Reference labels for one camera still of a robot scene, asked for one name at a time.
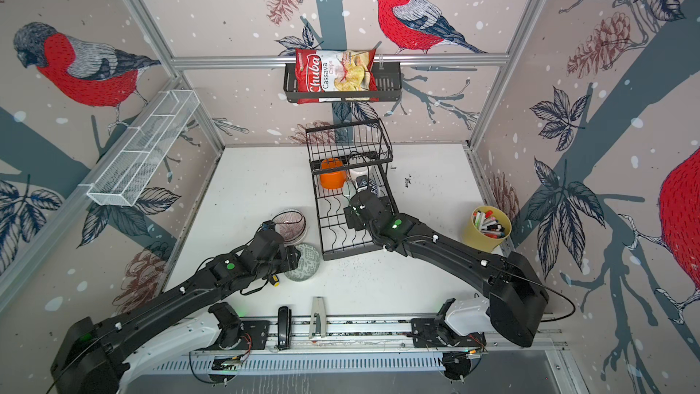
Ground green patterned ceramic bowl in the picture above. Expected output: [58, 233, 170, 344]
[284, 244, 322, 282]

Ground white ceramic bowl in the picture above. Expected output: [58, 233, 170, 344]
[347, 154, 369, 181]

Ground orange plastic bowl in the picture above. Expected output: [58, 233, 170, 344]
[319, 158, 346, 191]

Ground red patterned ceramic bowl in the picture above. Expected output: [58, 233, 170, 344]
[368, 176, 381, 197]

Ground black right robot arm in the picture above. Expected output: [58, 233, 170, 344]
[344, 190, 550, 348]

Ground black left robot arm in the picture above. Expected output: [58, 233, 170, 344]
[48, 228, 301, 393]

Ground yellow black screwdriver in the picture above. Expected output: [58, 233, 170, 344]
[268, 274, 280, 286]

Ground yellow marker cup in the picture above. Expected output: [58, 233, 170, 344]
[461, 205, 512, 254]

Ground red cassava chips bag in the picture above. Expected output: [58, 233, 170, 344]
[295, 49, 377, 104]

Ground black wire dish rack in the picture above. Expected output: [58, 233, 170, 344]
[304, 119, 397, 261]

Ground grey metal bracket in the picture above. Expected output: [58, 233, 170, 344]
[308, 297, 327, 339]

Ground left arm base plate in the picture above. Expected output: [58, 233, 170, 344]
[199, 319, 271, 352]

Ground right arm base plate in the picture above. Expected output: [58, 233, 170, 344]
[408, 318, 486, 349]

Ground black wall wire shelf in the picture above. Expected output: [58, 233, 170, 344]
[283, 62, 402, 103]

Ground white mesh wall basket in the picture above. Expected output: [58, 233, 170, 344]
[87, 89, 200, 206]

